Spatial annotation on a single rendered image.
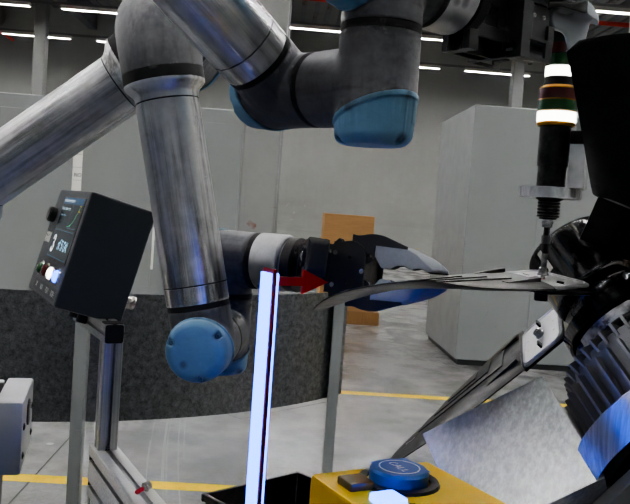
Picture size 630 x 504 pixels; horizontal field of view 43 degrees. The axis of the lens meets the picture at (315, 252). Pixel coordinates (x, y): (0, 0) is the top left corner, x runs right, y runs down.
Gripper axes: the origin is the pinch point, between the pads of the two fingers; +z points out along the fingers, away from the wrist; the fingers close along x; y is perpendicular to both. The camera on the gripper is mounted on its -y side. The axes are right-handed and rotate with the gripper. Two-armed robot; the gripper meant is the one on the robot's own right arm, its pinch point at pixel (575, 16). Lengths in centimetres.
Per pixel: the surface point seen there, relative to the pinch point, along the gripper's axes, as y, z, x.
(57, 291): 39, -35, -64
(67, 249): 33, -33, -66
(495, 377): 43.8, 0.7, -7.8
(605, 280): 30.1, 3.7, 4.5
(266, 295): 32.3, -36.8, -5.6
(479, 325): 119, 458, -388
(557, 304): 33.6, 2.3, -0.7
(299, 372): 84, 93, -167
